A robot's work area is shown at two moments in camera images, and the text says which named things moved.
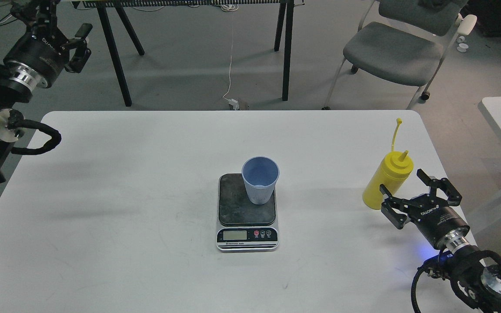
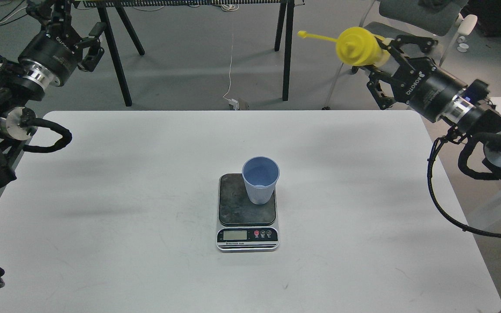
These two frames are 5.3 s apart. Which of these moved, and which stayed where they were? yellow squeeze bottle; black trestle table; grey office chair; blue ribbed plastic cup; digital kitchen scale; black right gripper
Moved: yellow squeeze bottle; black right gripper
Stayed: digital kitchen scale; black trestle table; blue ribbed plastic cup; grey office chair
